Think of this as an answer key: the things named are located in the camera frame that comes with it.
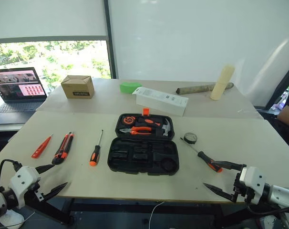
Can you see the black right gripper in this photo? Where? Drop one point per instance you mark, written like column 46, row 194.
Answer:
column 240, row 189

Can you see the brown cardboard tube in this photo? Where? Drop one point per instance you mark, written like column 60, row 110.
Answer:
column 194, row 89

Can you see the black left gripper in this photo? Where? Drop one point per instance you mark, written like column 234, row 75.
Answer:
column 38, row 192

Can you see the short orange black screwdriver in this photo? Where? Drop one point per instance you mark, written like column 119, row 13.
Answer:
column 95, row 155

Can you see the steel claw hammer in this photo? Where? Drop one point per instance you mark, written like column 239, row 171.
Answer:
column 166, row 130

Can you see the dark window frame post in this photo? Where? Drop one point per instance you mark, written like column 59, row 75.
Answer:
column 111, row 40

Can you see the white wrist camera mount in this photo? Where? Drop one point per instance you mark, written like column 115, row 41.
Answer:
column 21, row 179
column 253, row 177

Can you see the black slanted frame bar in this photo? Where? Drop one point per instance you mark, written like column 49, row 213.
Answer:
column 281, row 83

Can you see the black plastic tool case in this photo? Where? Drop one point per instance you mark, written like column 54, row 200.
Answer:
column 143, row 157

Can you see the cream rolled sheet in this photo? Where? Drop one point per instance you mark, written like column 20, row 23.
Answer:
column 220, row 83

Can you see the black table frame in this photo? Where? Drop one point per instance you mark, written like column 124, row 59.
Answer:
column 51, row 211

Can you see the orange black utility knife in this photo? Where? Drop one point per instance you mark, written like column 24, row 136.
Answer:
column 63, row 149

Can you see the orange voltage tester pen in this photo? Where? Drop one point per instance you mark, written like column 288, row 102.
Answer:
column 40, row 147

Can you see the orange black tape measure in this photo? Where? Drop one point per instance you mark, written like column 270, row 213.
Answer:
column 128, row 120

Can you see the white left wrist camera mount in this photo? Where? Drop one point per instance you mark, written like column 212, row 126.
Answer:
column 21, row 179

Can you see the seated person in black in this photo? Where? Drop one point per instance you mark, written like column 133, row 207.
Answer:
column 288, row 112

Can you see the long white product box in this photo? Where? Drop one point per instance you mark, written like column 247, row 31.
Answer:
column 161, row 101

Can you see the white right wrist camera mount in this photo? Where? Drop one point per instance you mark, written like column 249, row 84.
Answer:
column 253, row 177

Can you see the black electrical tape roll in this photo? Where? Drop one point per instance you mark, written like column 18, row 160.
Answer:
column 190, row 138

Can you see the dark open laptop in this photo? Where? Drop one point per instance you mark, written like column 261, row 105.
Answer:
column 15, row 95

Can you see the brown cardboard box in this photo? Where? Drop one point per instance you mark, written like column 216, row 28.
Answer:
column 77, row 88

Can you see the long orange black screwdriver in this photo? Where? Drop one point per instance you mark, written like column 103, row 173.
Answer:
column 207, row 159

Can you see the white rounded object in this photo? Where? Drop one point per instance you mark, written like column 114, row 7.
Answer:
column 11, row 219

